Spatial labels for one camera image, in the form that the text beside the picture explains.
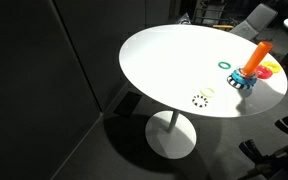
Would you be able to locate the red ring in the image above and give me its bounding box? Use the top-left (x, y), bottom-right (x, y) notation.
top-left (254, 64), bottom-right (273, 80)

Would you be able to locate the orange stacking post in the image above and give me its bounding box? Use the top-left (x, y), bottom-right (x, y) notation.
top-left (242, 41), bottom-right (273, 76)

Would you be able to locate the grey chair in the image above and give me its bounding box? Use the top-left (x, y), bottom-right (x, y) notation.
top-left (230, 3), bottom-right (278, 40)

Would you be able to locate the white round table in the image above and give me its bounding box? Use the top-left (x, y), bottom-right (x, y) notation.
top-left (119, 24), bottom-right (288, 159)

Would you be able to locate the small black white ring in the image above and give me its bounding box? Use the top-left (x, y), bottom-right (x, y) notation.
top-left (192, 94), bottom-right (209, 109)

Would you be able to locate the dark green ring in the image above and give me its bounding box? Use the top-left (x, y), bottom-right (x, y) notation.
top-left (217, 61), bottom-right (232, 70)

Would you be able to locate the blue ring on stack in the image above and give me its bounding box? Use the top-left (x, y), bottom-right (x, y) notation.
top-left (230, 69), bottom-right (257, 86)

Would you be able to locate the light green ring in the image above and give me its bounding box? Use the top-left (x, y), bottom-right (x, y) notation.
top-left (199, 87), bottom-right (216, 99)

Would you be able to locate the black white striped base ring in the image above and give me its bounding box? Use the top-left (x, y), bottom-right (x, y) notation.
top-left (226, 74), bottom-right (256, 90)

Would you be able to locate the yellow ring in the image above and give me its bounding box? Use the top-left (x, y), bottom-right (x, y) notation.
top-left (260, 61), bottom-right (283, 74)

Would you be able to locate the clear ring on stack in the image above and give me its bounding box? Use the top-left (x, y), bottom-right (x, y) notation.
top-left (236, 65), bottom-right (259, 80)

